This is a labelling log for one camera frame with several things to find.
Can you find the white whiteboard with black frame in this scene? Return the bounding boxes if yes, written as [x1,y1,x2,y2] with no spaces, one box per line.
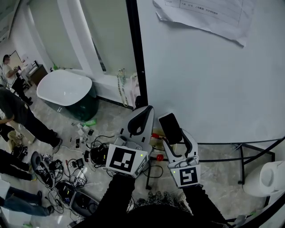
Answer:
[125,0,285,147]

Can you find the person's left forearm black sleeve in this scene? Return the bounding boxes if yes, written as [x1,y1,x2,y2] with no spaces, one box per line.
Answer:
[77,173,137,228]

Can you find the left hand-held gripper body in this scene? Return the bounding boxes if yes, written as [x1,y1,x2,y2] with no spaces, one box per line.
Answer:
[105,133,154,179]

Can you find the white printed paper sheet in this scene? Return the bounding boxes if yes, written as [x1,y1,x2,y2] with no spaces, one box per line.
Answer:
[152,0,255,48]

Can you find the black metal stand frame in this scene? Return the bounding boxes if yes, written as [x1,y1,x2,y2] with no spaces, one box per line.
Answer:
[145,137,285,190]

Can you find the white bathtub with green base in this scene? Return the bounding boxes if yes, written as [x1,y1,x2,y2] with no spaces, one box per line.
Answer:
[36,69,100,122]

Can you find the small toy skeleton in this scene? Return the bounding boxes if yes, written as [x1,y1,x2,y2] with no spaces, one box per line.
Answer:
[116,68,129,108]

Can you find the person's patterned garment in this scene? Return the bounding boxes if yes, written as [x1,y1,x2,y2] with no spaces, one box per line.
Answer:
[133,190,192,215]

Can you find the tangle of black cables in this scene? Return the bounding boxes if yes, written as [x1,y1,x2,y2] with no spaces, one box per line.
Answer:
[83,134,122,169]

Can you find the black hand-held gripper device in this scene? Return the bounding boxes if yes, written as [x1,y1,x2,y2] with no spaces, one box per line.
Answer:
[30,151,56,189]

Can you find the white toilet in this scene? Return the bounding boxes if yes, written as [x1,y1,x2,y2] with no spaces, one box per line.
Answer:
[242,160,285,198]

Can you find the brown wooden cabinet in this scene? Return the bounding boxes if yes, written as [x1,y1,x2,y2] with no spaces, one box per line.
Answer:
[26,64,49,87]

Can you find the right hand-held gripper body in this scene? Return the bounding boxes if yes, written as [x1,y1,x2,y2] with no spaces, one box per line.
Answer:
[167,155,202,190]

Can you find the black whiteboard eraser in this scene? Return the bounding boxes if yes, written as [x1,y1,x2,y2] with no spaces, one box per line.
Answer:
[158,112,183,145]

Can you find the person's right forearm black sleeve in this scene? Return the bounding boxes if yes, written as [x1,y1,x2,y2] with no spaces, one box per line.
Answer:
[184,185,229,227]

